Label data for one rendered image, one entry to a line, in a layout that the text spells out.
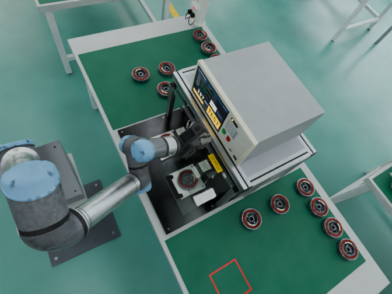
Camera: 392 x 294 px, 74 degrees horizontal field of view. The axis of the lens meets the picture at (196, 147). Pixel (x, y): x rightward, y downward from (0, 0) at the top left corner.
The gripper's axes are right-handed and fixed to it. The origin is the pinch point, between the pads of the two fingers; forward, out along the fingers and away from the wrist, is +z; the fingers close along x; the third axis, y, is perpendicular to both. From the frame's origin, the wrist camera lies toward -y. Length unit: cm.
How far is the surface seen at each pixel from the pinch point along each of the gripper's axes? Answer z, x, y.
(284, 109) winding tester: 20.7, 6.4, -23.9
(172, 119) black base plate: 22, -35, 36
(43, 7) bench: -15, -153, 56
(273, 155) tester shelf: 26.8, 17.5, -4.4
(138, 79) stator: 15, -69, 38
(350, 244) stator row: 71, 75, 12
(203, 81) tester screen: 3.4, -21.9, -9.4
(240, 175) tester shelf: 8.9, 19.0, 4.0
